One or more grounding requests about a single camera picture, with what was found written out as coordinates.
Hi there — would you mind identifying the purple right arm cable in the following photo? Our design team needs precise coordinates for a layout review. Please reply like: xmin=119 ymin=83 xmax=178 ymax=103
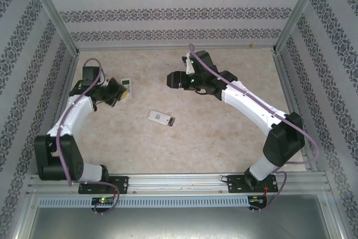
xmin=189 ymin=43 xmax=319 ymax=214

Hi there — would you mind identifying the aluminium table edge rail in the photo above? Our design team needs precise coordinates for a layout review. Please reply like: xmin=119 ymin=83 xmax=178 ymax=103
xmin=78 ymin=47 xmax=276 ymax=53
xmin=39 ymin=53 xmax=81 ymax=175
xmin=272 ymin=51 xmax=318 ymax=171

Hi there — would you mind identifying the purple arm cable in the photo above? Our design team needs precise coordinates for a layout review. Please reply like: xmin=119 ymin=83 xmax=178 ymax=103
xmin=55 ymin=58 xmax=120 ymax=216
xmin=189 ymin=43 xmax=319 ymax=214

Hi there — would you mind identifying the aluminium frame post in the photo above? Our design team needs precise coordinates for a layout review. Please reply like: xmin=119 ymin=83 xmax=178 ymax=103
xmin=272 ymin=0 xmax=327 ymax=54
xmin=23 ymin=0 xmax=81 ymax=55

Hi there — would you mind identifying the slotted grey cable duct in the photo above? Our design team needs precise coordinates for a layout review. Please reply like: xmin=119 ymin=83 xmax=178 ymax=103
xmin=37 ymin=196 xmax=249 ymax=208

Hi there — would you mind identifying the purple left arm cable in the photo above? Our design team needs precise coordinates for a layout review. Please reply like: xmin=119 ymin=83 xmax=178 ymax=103
xmin=55 ymin=58 xmax=120 ymax=216

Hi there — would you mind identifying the left circuit board green light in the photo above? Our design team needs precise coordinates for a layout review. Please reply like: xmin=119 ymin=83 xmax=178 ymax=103
xmin=91 ymin=196 xmax=116 ymax=206

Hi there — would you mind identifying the white remote control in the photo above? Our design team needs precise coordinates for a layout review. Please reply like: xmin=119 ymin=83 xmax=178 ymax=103
xmin=120 ymin=77 xmax=134 ymax=100
xmin=147 ymin=109 xmax=177 ymax=127

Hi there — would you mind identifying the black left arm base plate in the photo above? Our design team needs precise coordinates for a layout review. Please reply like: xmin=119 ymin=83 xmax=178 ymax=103
xmin=78 ymin=176 xmax=130 ymax=195

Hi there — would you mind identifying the grey metal sheet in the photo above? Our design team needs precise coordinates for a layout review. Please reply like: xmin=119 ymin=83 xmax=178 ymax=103
xmin=27 ymin=207 xmax=345 ymax=239

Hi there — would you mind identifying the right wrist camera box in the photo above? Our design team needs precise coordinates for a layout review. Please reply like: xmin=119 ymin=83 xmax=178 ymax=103
xmin=181 ymin=52 xmax=196 ymax=77

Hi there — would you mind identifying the aluminium mounting rail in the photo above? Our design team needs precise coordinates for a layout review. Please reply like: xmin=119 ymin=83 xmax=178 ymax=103
xmin=26 ymin=174 xmax=332 ymax=195

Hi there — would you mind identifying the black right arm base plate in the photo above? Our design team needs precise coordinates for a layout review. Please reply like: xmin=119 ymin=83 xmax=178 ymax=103
xmin=227 ymin=174 xmax=279 ymax=194

